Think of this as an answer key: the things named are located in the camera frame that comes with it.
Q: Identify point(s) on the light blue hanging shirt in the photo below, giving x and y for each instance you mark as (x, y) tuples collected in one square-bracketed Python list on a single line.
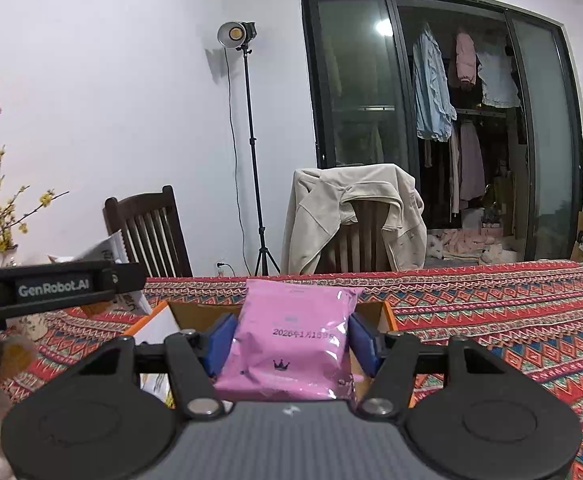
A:
[(431, 85)]

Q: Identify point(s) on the beige jacket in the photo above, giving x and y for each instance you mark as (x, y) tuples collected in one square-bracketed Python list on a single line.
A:
[(316, 220)]

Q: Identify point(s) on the red pumpkin print cardboard box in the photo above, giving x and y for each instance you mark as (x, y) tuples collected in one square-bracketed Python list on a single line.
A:
[(196, 315)]

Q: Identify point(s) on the white floral vase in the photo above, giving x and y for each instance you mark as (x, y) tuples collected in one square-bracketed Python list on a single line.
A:
[(29, 327)]

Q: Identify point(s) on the dark wooden chair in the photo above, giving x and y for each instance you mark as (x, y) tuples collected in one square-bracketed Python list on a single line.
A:
[(151, 230)]

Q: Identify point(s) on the mauve hanging garment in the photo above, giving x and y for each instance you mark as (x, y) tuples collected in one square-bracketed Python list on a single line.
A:
[(471, 165)]

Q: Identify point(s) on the pink hanging garment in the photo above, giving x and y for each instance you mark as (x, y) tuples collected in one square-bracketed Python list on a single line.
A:
[(465, 60)]

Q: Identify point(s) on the white hanging top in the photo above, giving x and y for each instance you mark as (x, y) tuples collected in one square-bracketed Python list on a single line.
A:
[(499, 75)]

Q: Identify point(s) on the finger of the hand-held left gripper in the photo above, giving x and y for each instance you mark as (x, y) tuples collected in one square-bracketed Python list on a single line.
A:
[(129, 277)]

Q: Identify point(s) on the pink snack packet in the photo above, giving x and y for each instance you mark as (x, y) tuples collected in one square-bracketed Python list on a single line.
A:
[(291, 355)]

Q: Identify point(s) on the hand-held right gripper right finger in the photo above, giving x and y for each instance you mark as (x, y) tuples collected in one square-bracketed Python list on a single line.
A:
[(361, 347)]

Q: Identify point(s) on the pile of clothes on floor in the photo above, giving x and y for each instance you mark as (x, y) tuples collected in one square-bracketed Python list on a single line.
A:
[(471, 247)]

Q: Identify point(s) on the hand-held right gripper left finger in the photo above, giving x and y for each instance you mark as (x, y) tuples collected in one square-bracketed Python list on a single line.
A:
[(220, 347)]

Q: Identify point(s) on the wooden chair under jacket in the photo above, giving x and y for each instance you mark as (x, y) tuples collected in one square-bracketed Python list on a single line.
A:
[(361, 240)]

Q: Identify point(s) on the studio light on tripod stand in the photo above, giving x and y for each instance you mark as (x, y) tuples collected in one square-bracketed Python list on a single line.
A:
[(254, 160)]

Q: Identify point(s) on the white wall outlet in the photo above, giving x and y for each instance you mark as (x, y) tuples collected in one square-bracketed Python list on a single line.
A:
[(219, 267)]

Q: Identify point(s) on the white snack packet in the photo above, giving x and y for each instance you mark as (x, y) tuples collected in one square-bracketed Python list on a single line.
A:
[(104, 250)]

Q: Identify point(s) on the person's left hand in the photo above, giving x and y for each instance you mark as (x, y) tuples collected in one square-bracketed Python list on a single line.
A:
[(1, 365)]

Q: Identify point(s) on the black framed sliding glass door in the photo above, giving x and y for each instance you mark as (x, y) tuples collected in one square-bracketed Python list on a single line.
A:
[(356, 85)]

